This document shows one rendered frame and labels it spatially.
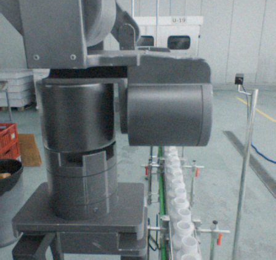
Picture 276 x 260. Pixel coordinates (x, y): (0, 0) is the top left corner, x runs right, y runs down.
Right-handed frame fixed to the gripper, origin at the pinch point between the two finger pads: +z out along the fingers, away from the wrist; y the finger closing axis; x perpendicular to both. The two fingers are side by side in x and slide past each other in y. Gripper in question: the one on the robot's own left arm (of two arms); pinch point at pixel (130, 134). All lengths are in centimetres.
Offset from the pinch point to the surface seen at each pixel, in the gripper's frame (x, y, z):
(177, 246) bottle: 6.4, -12.0, 28.6
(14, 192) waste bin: -121, 110, 90
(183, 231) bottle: 5.7, -13.6, 24.6
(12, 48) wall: -976, 554, -26
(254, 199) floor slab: -201, -112, 142
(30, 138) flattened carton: -259, 162, 93
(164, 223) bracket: -4.4, -8.9, 29.9
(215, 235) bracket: -4.1, -24.2, 33.2
